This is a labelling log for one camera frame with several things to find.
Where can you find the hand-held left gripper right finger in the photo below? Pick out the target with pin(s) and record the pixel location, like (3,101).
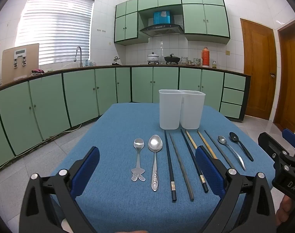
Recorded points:
(208,167)

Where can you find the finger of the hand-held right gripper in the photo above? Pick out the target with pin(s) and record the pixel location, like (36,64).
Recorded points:
(268,143)
(292,138)

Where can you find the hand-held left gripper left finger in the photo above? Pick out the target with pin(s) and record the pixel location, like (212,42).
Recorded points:
(85,172)

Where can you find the grey metal chopstick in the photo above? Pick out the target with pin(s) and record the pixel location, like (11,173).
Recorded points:
(217,148)
(183,174)

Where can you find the black chopstick with silver band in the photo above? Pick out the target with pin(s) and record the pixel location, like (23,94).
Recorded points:
(170,172)
(188,145)

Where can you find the person's right hand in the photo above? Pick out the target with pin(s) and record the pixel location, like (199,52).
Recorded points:
(283,211)

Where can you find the wooden chopstick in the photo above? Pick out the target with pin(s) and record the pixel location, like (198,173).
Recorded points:
(205,143)
(190,138)

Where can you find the slim steel spoon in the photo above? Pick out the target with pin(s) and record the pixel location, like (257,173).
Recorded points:
(222,140)

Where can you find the black spoon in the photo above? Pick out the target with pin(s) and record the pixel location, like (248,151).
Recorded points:
(234,137)

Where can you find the blue tablecloth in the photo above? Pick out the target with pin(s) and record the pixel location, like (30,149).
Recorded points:
(118,131)

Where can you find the green lower kitchen cabinets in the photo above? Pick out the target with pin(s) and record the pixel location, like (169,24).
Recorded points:
(79,94)

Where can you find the green kitchen cabinets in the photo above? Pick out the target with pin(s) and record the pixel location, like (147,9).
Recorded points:
(79,94)
(193,19)

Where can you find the glass jar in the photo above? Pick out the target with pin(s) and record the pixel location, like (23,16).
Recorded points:
(214,64)

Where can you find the patterned cup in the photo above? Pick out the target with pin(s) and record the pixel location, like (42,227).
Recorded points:
(196,62)

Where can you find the orange thermos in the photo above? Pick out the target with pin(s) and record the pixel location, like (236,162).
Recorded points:
(205,57)

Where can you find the bottles beside sink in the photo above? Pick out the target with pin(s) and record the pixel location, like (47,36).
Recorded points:
(90,63)

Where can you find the stack of bowls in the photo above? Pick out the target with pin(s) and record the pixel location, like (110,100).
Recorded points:
(184,60)

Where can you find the red cloth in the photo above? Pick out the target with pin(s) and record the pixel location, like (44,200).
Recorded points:
(37,71)

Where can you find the black wok with lid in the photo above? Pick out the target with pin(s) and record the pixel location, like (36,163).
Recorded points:
(172,58)

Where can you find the steel kitchen faucet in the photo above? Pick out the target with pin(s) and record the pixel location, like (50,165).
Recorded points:
(80,53)

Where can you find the white cooking pot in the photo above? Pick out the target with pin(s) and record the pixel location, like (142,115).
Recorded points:
(152,58)

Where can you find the brown cardboard sheet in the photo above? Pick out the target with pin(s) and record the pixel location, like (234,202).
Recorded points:
(28,60)

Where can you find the white scale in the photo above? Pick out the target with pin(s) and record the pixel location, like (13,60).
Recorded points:
(19,53)

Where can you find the green upper kitchen cabinets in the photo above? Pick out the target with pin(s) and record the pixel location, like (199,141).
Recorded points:
(193,19)

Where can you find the black range hood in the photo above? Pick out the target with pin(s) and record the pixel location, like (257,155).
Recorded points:
(162,29)

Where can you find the white window blind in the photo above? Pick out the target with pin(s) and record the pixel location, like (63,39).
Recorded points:
(55,29)

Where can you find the blue box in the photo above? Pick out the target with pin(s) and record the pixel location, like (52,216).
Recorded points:
(162,17)

